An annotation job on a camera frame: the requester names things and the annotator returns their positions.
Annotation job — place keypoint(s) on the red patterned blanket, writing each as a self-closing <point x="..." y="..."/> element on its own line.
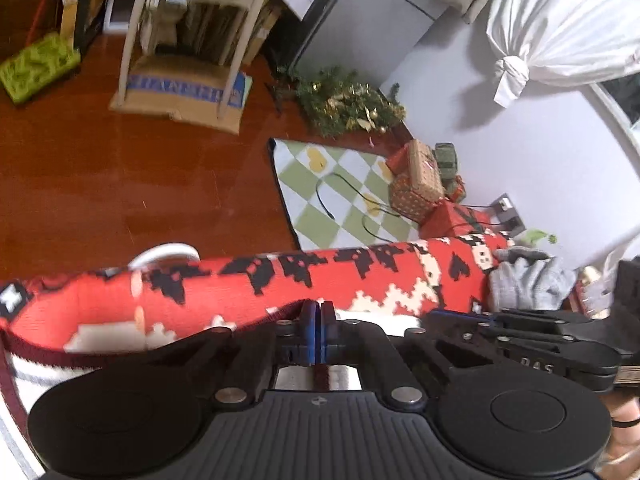
<point x="300" y="270"/>

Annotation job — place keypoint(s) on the white knit vest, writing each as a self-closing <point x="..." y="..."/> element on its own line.
<point x="25" y="380"/>

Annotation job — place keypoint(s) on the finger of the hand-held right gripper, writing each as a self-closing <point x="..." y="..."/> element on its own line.
<point x="480" y="322"/>

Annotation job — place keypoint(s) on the small green plant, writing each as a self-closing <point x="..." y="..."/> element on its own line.
<point x="537" y="236"/>

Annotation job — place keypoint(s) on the knotted white curtain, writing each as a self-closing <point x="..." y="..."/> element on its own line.
<point x="565" y="20"/>

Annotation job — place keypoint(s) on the large red gift box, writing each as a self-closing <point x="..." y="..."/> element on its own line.
<point x="450" y="220"/>

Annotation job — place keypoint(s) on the grey garment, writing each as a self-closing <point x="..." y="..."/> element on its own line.
<point x="530" y="280"/>

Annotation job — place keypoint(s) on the small red gift box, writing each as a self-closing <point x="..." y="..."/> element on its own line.
<point x="455" y="190"/>

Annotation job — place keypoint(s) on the red dotted gift box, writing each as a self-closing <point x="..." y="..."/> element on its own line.
<point x="407" y="202"/>

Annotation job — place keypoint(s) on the white curved object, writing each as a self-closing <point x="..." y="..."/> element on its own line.
<point x="165" y="250"/>

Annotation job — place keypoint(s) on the wall socket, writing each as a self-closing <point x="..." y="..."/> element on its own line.
<point x="505" y="210"/>

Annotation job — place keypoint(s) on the green gift box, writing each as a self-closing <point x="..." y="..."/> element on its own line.
<point x="446" y="160"/>

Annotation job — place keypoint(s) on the green checkered rug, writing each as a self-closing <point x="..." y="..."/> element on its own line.
<point x="310" y="210"/>

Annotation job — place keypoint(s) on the flattened cardboard box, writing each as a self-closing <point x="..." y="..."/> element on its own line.
<point x="175" y="90"/>

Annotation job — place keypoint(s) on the lime green lattice stool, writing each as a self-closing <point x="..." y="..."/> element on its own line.
<point x="35" y="65"/>

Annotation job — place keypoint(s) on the grey refrigerator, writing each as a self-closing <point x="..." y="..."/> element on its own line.
<point x="360" y="15"/>

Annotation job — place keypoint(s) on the folded cardboard boxes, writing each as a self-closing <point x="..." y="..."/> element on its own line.
<point x="220" y="25"/>

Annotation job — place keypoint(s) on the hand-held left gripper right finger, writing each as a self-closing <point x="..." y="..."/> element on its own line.
<point x="326" y="332"/>

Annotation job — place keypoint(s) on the christmas wreath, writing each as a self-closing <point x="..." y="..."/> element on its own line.
<point x="345" y="102"/>

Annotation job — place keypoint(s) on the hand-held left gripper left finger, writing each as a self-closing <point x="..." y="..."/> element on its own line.
<point x="309" y="332"/>

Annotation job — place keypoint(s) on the window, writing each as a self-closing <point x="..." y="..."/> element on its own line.
<point x="620" y="105"/>

